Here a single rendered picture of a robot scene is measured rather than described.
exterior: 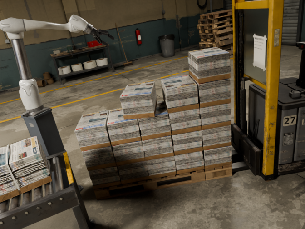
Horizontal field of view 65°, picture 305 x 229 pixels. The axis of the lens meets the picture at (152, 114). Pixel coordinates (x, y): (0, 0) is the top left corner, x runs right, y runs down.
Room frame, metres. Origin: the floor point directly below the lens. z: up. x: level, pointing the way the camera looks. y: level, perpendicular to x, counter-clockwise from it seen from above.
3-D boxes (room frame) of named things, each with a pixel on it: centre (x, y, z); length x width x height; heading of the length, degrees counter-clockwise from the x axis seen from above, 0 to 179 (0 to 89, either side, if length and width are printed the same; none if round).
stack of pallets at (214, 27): (8.35, -2.75, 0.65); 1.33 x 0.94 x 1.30; 115
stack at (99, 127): (2.17, 0.15, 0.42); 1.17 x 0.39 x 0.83; 91
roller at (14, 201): (1.32, 0.96, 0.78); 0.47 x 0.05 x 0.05; 21
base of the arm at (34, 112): (2.15, 1.10, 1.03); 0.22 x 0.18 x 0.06; 147
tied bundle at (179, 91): (2.18, -0.28, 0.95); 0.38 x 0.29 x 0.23; 1
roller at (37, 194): (1.36, 0.84, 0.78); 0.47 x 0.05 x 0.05; 21
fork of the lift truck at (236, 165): (2.06, -0.40, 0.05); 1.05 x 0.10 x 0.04; 91
